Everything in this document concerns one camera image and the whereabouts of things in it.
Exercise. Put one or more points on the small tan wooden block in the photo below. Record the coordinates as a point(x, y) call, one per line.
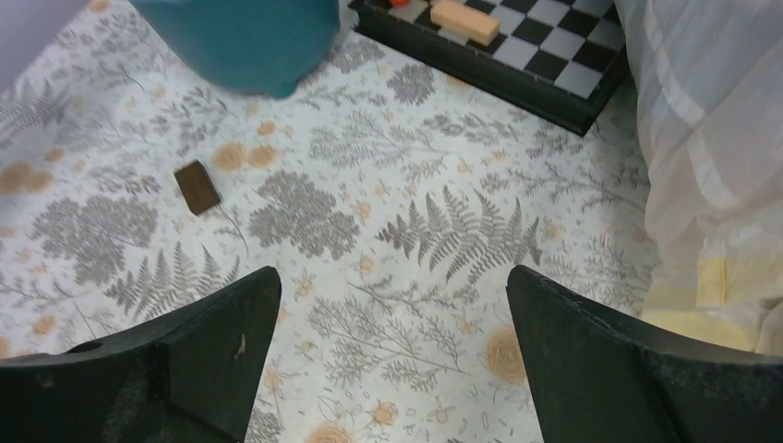
point(471, 23)

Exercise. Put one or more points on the floral table mat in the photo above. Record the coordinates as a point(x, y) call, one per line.
point(392, 199)

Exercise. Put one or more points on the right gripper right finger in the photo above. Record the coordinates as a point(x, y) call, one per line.
point(599, 375)

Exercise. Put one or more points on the black white checkerboard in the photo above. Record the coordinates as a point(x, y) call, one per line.
point(559, 60)

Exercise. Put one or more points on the teal plastic trash bin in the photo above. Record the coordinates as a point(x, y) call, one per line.
point(247, 46)

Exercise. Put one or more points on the brown wooden block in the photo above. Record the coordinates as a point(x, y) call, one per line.
point(197, 188)

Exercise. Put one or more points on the yellow plastic trash bag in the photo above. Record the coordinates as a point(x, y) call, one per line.
point(709, 123)

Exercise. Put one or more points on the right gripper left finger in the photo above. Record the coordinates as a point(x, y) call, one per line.
point(191, 375)

